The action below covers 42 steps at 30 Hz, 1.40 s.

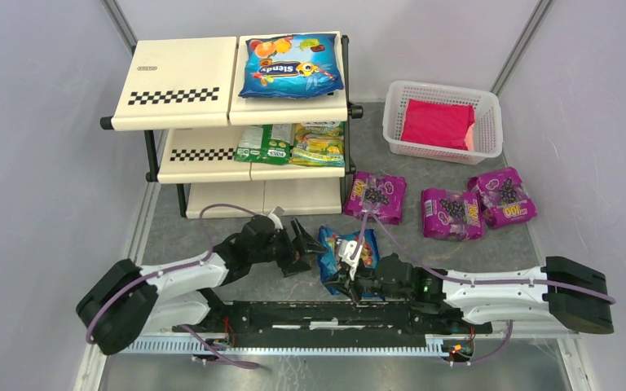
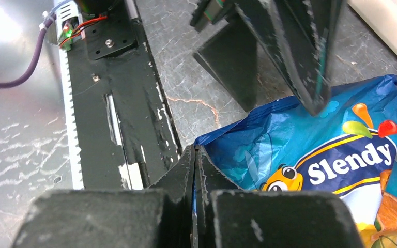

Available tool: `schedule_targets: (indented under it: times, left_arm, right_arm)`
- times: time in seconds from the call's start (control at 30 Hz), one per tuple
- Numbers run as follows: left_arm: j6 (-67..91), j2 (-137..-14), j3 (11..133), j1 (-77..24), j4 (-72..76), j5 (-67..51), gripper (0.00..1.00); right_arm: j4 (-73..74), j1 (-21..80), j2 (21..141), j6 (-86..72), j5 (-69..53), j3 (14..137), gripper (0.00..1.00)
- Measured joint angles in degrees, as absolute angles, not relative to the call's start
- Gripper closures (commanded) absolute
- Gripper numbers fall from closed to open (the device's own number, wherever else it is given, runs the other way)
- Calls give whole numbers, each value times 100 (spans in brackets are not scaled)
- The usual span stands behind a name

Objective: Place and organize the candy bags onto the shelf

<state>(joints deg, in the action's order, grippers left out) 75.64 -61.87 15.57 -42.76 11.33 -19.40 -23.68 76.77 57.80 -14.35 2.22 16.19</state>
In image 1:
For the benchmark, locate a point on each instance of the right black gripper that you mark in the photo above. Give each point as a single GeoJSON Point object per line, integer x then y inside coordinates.
{"type": "Point", "coordinates": [359, 279]}

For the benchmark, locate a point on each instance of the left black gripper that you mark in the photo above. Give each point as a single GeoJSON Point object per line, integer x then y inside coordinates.
{"type": "Point", "coordinates": [289, 248]}

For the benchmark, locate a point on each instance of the purple candy bag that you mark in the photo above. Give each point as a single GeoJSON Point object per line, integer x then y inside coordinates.
{"type": "Point", "coordinates": [502, 198]}
{"type": "Point", "coordinates": [379, 195]}
{"type": "Point", "coordinates": [451, 215]}

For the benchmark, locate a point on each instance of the blue Slendy candy bag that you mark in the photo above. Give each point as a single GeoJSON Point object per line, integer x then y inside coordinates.
{"type": "Point", "coordinates": [294, 66]}

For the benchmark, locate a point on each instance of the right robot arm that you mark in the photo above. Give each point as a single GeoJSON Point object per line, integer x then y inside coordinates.
{"type": "Point", "coordinates": [563, 290]}

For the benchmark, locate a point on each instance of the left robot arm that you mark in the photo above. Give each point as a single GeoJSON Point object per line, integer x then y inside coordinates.
{"type": "Point", "coordinates": [131, 300]}

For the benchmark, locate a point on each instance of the yellow green candy bag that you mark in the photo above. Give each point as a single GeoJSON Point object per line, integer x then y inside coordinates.
{"type": "Point", "coordinates": [318, 144]}

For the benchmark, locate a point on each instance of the cream three-tier shelf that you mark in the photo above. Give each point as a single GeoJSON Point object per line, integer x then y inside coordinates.
{"type": "Point", "coordinates": [183, 94]}

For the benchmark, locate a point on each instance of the white plastic basket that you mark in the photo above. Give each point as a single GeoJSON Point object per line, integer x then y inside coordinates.
{"type": "Point", "coordinates": [487, 131]}

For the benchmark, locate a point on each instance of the pink bag in basket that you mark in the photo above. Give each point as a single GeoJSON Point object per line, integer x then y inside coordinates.
{"type": "Point", "coordinates": [439, 125]}

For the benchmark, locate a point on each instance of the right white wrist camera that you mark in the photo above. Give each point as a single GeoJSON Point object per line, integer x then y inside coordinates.
{"type": "Point", "coordinates": [348, 254]}

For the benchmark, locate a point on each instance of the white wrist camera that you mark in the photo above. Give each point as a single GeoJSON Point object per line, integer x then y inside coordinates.
{"type": "Point", "coordinates": [276, 215]}
{"type": "Point", "coordinates": [348, 254]}

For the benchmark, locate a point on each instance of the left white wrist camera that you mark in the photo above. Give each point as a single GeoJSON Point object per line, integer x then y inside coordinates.
{"type": "Point", "coordinates": [276, 215]}

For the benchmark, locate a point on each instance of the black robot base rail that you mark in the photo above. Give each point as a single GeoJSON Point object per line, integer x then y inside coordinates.
{"type": "Point", "coordinates": [324, 328]}

